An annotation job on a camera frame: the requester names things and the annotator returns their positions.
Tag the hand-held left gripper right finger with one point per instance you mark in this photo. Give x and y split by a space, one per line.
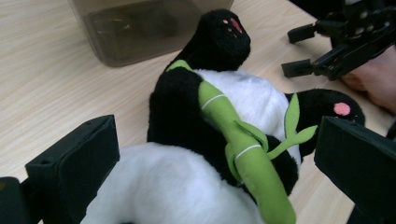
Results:
361 168

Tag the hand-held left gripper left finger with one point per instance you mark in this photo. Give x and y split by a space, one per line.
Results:
74 161

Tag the panda plush toy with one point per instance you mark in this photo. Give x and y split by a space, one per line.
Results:
186 124

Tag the clear grey storage box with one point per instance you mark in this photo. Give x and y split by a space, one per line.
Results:
140 31

